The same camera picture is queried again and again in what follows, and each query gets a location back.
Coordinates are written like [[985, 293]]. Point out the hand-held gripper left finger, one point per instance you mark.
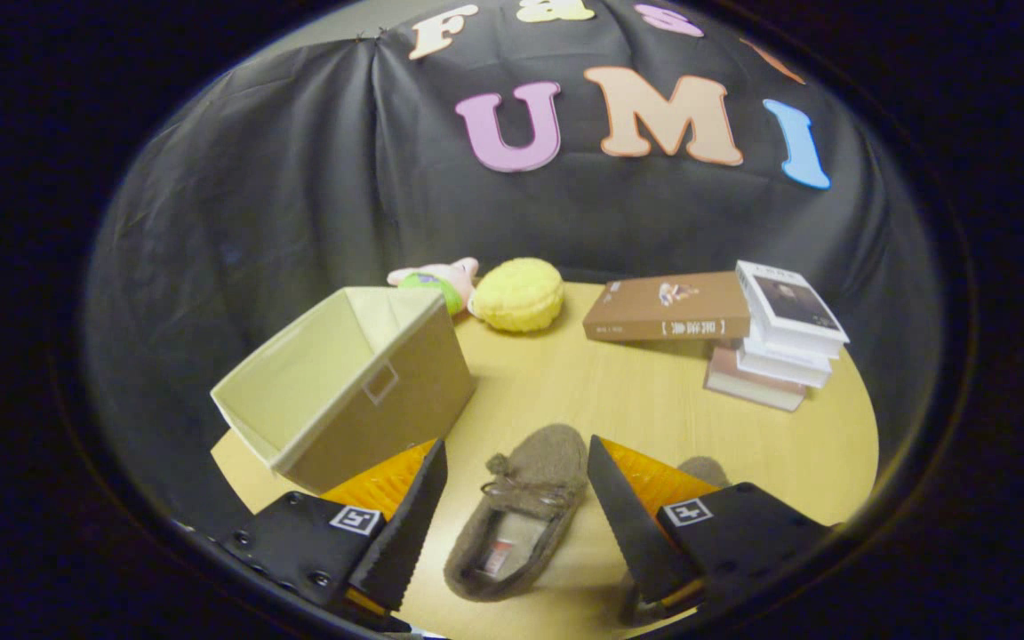
[[410, 533]]

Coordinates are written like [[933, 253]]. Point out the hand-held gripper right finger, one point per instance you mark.
[[632, 533]]

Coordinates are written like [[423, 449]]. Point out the brown fuzzy slipper shoe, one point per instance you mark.
[[708, 469], [521, 507]]

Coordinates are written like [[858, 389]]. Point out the beige fabric storage box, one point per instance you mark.
[[405, 400]]

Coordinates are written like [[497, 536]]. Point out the pale pink book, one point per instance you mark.
[[748, 384]]

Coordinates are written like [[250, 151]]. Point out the plain white book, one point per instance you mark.
[[783, 364]]

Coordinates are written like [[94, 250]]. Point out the brown cover book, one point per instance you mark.
[[668, 307]]

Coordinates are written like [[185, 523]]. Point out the pink and green plush toy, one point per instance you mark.
[[441, 280]]

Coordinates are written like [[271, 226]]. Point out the yellow round plush toy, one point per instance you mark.
[[519, 295]]

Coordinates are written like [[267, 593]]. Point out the white book with dark cover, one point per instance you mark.
[[788, 307]]

